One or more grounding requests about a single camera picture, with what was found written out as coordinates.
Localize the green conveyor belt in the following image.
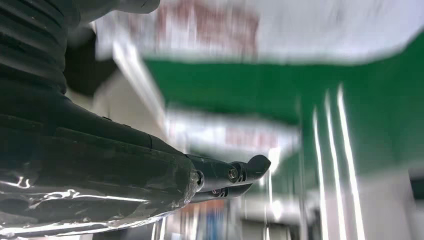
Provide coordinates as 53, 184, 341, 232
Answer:
145, 31, 424, 200

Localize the aluminium conveyor frame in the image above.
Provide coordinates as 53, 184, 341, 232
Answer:
110, 39, 170, 133

